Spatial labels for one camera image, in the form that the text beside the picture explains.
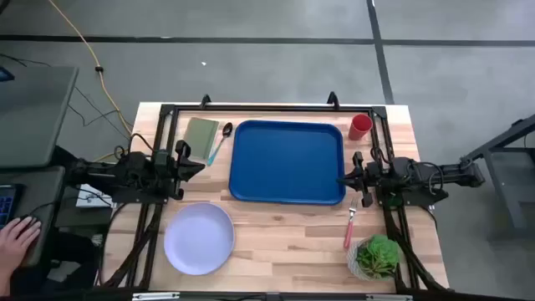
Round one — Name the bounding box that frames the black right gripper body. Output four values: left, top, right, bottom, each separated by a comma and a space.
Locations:
352, 150, 380, 208

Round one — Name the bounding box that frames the grey desk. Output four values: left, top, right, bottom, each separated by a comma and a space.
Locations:
0, 64, 79, 268

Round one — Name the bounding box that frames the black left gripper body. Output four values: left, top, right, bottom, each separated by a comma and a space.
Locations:
166, 140, 196, 201

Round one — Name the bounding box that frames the silver metal bracket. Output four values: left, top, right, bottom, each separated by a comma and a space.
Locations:
132, 292, 181, 301
365, 293, 413, 301

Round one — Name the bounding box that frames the red plastic cup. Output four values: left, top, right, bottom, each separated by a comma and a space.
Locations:
348, 113, 374, 142

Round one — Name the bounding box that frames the white paper box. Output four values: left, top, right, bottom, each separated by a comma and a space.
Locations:
76, 183, 115, 209

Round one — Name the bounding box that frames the yellow cable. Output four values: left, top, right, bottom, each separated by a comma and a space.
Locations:
48, 0, 135, 137

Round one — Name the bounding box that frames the potted green succulent plant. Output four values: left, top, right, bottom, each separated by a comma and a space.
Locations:
345, 233, 401, 282

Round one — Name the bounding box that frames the backlit keyboard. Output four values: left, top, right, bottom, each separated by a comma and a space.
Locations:
0, 183, 22, 229

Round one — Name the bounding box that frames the blue plastic tray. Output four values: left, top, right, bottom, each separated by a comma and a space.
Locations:
227, 120, 347, 207

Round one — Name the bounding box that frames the lavender plate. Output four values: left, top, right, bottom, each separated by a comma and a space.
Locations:
163, 202, 237, 277

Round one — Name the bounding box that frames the person's hand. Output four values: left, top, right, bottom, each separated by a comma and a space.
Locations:
0, 216, 43, 273

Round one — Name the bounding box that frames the person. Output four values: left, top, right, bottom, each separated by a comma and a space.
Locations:
0, 216, 104, 301

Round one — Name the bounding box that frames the fork with pink handle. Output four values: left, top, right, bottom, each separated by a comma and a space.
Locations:
343, 196, 359, 251

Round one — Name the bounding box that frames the black computer mouse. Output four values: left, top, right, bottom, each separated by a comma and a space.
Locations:
16, 213, 43, 235

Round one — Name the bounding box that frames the green notebook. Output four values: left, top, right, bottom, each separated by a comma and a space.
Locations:
182, 116, 221, 161

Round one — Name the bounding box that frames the black metal stand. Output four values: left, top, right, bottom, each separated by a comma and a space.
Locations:
459, 113, 535, 242

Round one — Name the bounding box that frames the thin black floor cable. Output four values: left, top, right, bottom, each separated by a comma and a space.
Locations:
0, 53, 135, 141

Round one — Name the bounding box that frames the black metal table frame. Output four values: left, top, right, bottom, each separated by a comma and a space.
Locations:
94, 102, 451, 293

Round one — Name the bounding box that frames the black spoon with teal handle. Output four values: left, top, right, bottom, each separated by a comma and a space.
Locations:
206, 121, 234, 166

